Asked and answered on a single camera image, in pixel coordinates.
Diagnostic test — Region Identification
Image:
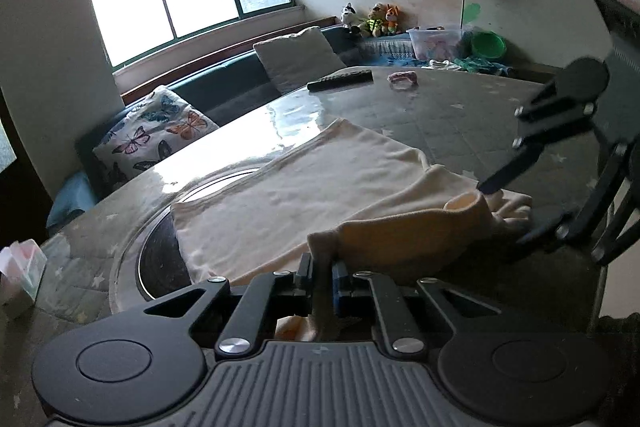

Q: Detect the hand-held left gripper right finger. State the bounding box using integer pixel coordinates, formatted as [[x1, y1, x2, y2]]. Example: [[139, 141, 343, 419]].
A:
[[331, 259, 503, 358]]

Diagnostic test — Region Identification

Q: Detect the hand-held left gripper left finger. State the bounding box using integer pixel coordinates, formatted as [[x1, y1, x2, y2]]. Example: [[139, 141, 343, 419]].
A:
[[142, 253, 317, 360]]

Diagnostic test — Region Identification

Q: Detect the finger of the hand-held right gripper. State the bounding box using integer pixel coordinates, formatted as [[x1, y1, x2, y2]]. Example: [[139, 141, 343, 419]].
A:
[[517, 141, 640, 266], [477, 99, 600, 196]]

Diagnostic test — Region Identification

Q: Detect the cream sweatshirt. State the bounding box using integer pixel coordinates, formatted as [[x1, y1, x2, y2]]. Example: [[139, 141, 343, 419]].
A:
[[170, 118, 534, 344]]

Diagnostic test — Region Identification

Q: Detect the teal cloth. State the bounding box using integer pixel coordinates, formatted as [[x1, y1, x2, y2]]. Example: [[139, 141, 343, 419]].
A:
[[452, 54, 516, 78]]

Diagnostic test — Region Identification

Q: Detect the round black cooktop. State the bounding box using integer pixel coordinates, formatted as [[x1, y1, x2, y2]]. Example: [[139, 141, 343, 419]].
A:
[[136, 167, 281, 304]]

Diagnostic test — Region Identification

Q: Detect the green plastic basin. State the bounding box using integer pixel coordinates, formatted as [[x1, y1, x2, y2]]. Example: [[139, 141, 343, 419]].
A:
[[469, 32, 506, 60]]

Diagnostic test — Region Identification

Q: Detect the clear plastic storage box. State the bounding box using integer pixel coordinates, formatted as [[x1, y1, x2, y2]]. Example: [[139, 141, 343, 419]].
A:
[[407, 27, 469, 62]]

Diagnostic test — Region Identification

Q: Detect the pink scrunchie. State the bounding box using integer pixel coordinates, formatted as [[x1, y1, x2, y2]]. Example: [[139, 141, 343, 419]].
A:
[[387, 70, 419, 89]]

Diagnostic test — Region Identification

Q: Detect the orange plush toy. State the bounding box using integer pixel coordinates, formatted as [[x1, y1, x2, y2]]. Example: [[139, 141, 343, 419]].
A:
[[384, 4, 404, 36]]

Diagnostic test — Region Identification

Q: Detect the butterfly print pillow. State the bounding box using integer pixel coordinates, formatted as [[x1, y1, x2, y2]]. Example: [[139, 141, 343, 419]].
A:
[[92, 86, 221, 188]]

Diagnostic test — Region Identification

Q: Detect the yellow green plush toy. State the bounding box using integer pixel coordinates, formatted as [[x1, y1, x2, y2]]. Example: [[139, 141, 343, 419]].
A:
[[362, 4, 387, 38]]

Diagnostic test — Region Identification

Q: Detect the black remote control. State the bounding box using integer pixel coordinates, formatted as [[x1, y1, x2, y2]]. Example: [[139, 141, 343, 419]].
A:
[[306, 69, 374, 92]]

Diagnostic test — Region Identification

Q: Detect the dark teal sofa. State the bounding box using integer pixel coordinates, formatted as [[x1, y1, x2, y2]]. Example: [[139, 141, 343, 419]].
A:
[[47, 14, 416, 234]]

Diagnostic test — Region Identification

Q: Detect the clear tissue box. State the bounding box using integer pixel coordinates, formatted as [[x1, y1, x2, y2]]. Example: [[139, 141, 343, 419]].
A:
[[0, 239, 49, 305]]

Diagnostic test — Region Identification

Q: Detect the plain white pillow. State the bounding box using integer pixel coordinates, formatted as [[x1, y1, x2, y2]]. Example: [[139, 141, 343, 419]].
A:
[[253, 26, 348, 96]]

